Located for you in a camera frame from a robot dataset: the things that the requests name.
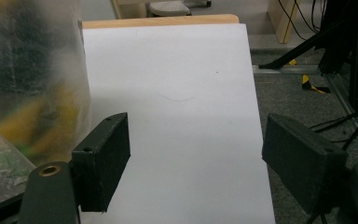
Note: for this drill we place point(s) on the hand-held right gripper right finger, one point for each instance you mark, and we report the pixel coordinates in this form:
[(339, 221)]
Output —
[(304, 161)]

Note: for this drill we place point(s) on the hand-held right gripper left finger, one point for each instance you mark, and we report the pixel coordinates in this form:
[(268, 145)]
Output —
[(101, 161)]

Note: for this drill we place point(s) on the black yellow chips bag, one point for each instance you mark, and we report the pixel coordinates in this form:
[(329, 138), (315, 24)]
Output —
[(28, 124)]

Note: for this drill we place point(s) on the clear plastic bag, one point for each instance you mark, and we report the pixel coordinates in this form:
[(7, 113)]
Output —
[(68, 62)]

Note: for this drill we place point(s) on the white plastic bin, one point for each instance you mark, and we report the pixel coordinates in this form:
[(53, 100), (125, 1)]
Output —
[(180, 77)]

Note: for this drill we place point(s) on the wooden desk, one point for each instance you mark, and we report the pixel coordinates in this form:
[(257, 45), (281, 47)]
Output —
[(284, 18)]

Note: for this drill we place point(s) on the black curtain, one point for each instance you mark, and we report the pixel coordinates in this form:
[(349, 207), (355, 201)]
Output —
[(348, 18)]

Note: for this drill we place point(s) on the grey office chair base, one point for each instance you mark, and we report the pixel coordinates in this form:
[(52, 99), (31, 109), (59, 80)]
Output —
[(167, 7)]

